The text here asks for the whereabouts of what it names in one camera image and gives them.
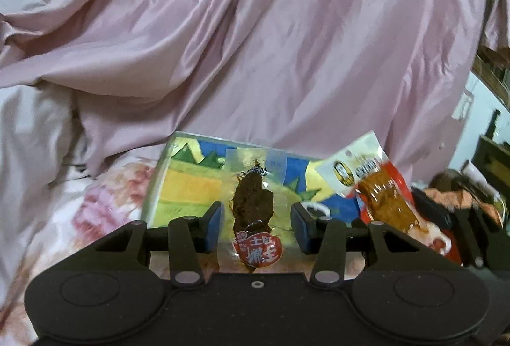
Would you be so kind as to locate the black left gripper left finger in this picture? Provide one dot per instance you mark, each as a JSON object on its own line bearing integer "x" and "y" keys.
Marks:
{"x": 117, "y": 285}

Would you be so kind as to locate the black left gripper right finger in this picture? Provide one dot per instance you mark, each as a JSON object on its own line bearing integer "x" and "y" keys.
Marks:
{"x": 395, "y": 285}

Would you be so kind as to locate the red orange tofu snack packet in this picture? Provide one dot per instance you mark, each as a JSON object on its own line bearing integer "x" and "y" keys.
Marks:
{"x": 362, "y": 171}

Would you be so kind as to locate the dark jerky snack packet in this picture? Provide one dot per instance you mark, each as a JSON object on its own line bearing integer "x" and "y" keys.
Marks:
{"x": 255, "y": 220}

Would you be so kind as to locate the orange cloth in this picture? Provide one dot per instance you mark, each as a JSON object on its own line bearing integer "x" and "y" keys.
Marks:
{"x": 462, "y": 200}

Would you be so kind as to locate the dark wooden furniture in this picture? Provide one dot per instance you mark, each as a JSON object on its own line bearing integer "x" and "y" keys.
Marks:
{"x": 492, "y": 159}

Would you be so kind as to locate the floral bed sheet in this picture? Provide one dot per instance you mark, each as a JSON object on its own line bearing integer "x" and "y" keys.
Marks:
{"x": 80, "y": 211}

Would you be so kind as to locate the white pink duvet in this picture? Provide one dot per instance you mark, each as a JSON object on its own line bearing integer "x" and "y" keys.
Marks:
{"x": 36, "y": 127}

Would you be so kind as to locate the colourful painted paper liner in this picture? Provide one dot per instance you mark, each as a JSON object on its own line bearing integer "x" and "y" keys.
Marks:
{"x": 191, "y": 182}

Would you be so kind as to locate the grey cardboard tray box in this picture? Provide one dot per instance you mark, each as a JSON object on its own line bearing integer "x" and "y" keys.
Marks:
{"x": 191, "y": 178}

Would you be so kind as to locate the pink satin curtain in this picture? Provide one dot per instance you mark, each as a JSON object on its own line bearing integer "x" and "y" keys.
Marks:
{"x": 307, "y": 76}

